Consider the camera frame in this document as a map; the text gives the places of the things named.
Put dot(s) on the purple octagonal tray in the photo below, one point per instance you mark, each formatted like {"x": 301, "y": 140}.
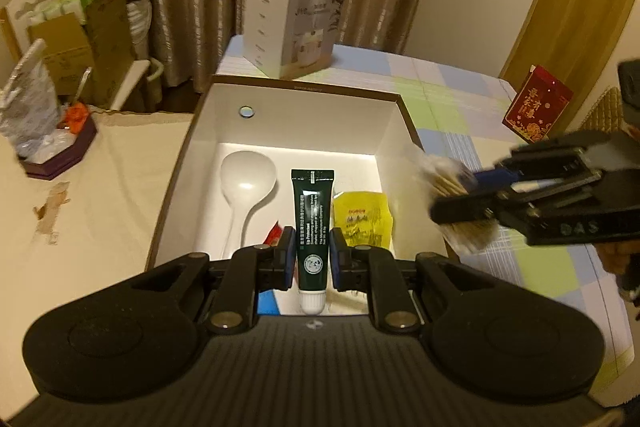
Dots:
{"x": 55, "y": 157}

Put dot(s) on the red snack packet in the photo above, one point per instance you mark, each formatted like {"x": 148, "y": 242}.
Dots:
{"x": 274, "y": 234}

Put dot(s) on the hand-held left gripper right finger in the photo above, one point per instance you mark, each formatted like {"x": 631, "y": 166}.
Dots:
{"x": 339, "y": 257}

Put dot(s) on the checked tablecloth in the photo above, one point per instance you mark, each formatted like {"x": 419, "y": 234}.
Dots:
{"x": 450, "y": 107}

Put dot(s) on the red decorated box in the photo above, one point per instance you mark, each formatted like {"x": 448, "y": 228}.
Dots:
{"x": 537, "y": 107}

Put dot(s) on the quilted brown chair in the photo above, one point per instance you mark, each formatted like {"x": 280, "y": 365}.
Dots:
{"x": 607, "y": 107}

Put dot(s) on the yellow snack packet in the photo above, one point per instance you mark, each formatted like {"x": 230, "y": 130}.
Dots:
{"x": 362, "y": 219}

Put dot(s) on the white product box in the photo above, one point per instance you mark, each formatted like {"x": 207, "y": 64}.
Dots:
{"x": 295, "y": 22}

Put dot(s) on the orange wrapper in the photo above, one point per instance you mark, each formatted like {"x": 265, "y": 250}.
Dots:
{"x": 77, "y": 117}

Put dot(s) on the person's right hand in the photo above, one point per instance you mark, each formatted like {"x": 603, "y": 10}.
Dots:
{"x": 622, "y": 257}

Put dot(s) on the white rice spoon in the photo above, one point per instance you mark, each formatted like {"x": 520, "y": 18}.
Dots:
{"x": 247, "y": 182}

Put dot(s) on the white plastic bag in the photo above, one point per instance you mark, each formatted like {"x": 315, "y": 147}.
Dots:
{"x": 139, "y": 17}

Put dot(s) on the white carved chair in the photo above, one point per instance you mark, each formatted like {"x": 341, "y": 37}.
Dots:
{"x": 30, "y": 2}

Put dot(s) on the small cardboard box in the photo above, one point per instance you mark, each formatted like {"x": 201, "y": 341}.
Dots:
{"x": 60, "y": 52}

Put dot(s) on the large cardboard box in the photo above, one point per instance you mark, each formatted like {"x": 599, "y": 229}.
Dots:
{"x": 110, "y": 42}

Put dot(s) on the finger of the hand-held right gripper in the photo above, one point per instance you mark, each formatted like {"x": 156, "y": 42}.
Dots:
{"x": 497, "y": 178}
{"x": 465, "y": 207}

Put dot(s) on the brown storage box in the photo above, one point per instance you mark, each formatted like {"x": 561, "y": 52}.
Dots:
{"x": 310, "y": 117}

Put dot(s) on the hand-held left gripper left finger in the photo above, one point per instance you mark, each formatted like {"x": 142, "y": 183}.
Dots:
{"x": 286, "y": 257}

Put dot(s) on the dark green tube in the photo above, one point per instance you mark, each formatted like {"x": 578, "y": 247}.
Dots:
{"x": 311, "y": 217}

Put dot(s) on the clear cotton swab pack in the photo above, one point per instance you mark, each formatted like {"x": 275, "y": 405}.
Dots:
{"x": 445, "y": 179}

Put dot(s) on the white plastic bar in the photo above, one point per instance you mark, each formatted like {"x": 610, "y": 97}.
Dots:
{"x": 131, "y": 82}

